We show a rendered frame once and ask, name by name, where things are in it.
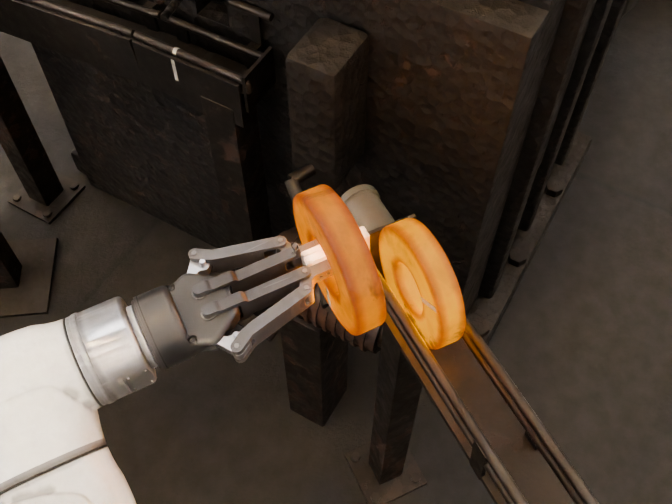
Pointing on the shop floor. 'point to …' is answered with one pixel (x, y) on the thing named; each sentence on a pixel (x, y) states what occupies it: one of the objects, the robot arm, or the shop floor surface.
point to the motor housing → (319, 356)
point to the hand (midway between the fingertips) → (336, 252)
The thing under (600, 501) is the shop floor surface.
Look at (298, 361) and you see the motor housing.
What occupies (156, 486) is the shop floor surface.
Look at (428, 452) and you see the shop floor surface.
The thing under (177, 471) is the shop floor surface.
